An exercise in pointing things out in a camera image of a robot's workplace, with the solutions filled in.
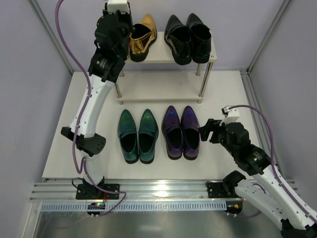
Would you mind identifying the black loafer shoe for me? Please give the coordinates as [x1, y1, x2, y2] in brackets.
[186, 13, 211, 64]
[164, 14, 192, 65]

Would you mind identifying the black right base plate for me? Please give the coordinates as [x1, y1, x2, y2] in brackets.
[205, 181, 229, 199]

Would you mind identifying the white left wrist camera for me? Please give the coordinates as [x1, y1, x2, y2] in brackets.
[106, 0, 130, 14]

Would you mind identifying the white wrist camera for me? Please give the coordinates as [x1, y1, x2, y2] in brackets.
[219, 106, 240, 126]
[106, 0, 130, 14]

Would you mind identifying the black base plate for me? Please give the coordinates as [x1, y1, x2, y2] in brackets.
[75, 183, 120, 200]
[205, 181, 229, 199]

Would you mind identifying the aluminium mounting rail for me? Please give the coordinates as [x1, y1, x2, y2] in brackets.
[29, 178, 298, 203]

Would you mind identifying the white two-tier shoe shelf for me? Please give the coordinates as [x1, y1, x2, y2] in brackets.
[115, 41, 217, 105]

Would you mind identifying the purple loafer shoe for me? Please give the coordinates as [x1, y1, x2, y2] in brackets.
[181, 106, 200, 160]
[161, 105, 183, 160]

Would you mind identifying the slotted grey cable duct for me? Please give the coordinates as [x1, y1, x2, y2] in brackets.
[40, 200, 227, 212]

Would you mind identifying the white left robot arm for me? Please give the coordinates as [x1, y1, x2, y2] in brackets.
[61, 8, 133, 199]

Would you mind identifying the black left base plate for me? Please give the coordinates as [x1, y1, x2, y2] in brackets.
[75, 183, 120, 200]

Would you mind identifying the gold loafer shoe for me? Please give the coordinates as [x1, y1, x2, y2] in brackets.
[129, 13, 157, 62]

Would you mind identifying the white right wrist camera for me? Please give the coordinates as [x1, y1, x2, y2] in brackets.
[219, 106, 240, 126]

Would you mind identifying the green loafer shoe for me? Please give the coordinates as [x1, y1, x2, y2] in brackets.
[117, 109, 139, 164]
[138, 109, 159, 164]

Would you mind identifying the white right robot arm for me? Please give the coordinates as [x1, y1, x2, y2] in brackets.
[199, 119, 317, 238]

